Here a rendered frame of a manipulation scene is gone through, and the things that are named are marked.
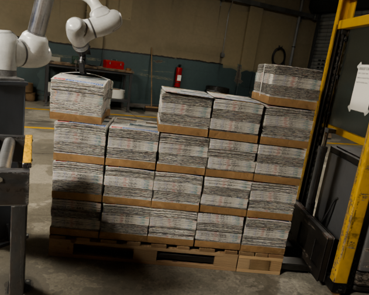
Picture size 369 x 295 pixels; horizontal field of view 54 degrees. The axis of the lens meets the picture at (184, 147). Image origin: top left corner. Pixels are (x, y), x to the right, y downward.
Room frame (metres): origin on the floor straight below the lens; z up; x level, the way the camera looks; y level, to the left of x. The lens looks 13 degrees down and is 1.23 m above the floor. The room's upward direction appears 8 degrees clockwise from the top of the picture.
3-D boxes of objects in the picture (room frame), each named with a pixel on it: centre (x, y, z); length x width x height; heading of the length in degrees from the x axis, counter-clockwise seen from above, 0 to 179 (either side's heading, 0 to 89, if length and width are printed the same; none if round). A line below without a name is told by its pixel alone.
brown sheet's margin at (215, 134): (2.24, -0.26, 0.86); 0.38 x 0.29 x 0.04; 4
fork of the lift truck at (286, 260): (2.13, -0.39, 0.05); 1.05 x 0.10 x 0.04; 96
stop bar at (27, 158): (1.40, 0.62, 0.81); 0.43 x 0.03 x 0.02; 23
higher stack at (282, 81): (2.27, -0.55, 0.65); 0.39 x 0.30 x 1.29; 6
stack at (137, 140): (2.20, 0.17, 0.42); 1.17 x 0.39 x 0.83; 96
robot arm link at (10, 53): (2.10, 1.09, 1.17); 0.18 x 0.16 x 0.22; 155
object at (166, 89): (2.19, 0.04, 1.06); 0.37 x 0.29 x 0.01; 7
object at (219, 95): (2.26, -0.25, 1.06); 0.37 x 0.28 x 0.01; 4
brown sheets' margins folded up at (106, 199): (2.20, 0.17, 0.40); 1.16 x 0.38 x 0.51; 96
